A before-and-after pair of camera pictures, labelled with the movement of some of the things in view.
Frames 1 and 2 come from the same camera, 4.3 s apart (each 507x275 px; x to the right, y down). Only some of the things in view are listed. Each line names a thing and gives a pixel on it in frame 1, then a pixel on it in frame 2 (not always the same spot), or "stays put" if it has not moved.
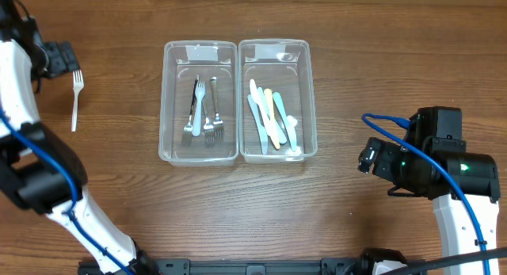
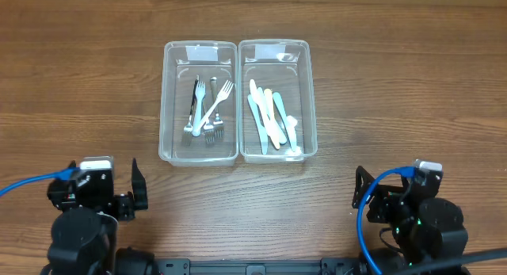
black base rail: (185, 266) stays put
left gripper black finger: (69, 55) -> (139, 188)
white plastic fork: (78, 85) -> (222, 95)
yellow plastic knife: (272, 128) stays put
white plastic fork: (200, 94) stays put
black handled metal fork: (186, 137) stays put
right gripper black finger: (370, 155) -> (363, 181)
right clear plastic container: (283, 66) stays put
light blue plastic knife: (262, 134) stays put
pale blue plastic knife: (280, 105) stays put
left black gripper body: (66, 59) -> (120, 204)
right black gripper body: (370, 158) -> (380, 208)
